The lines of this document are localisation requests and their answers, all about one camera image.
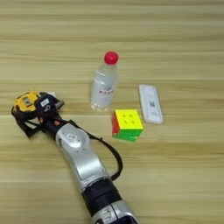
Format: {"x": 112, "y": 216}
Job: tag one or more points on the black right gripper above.
{"x": 50, "y": 122}

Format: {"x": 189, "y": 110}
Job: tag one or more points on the yellow black tape measure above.
{"x": 26, "y": 101}

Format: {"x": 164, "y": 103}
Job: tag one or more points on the clear bottle with red cap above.
{"x": 104, "y": 84}

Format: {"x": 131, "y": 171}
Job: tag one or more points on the colourful puzzle cube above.
{"x": 127, "y": 124}

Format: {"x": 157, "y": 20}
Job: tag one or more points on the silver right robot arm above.
{"x": 83, "y": 163}

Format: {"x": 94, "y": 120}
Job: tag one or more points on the white rectangular box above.
{"x": 150, "y": 103}

